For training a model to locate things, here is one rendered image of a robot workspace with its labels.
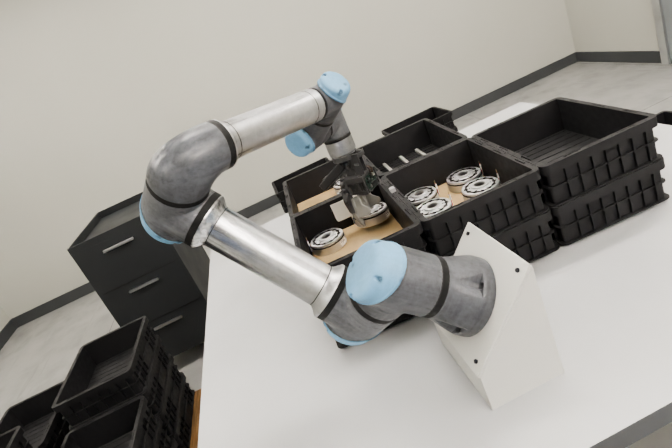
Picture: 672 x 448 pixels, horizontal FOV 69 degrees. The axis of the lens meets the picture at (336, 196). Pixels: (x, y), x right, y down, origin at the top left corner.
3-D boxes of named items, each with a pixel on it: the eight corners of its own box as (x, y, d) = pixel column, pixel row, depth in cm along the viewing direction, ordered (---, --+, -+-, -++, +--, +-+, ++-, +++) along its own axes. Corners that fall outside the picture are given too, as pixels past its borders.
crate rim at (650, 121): (662, 124, 112) (660, 114, 112) (544, 177, 112) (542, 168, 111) (559, 103, 150) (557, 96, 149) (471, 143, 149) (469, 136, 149)
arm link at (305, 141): (292, 113, 112) (319, 96, 120) (277, 145, 120) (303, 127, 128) (318, 135, 111) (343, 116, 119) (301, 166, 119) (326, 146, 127)
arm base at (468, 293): (508, 283, 83) (459, 270, 81) (470, 354, 88) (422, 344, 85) (470, 243, 97) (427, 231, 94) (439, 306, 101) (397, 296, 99)
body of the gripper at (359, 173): (369, 197, 129) (352, 156, 125) (343, 200, 134) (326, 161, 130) (381, 183, 134) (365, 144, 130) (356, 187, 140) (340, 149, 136)
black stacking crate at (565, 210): (675, 200, 119) (667, 157, 115) (564, 251, 119) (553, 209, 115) (574, 162, 157) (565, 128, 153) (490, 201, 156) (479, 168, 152)
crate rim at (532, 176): (544, 177, 112) (542, 168, 111) (425, 231, 111) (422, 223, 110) (471, 143, 149) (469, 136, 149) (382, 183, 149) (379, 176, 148)
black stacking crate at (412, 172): (553, 213, 115) (541, 170, 111) (439, 265, 114) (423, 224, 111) (480, 171, 152) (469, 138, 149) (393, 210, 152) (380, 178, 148)
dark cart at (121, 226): (233, 348, 272) (151, 211, 241) (158, 386, 268) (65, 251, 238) (231, 297, 330) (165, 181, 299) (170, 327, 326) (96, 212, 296)
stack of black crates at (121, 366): (191, 457, 188) (129, 370, 173) (118, 494, 185) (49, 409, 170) (196, 390, 225) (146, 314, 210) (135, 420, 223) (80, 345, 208)
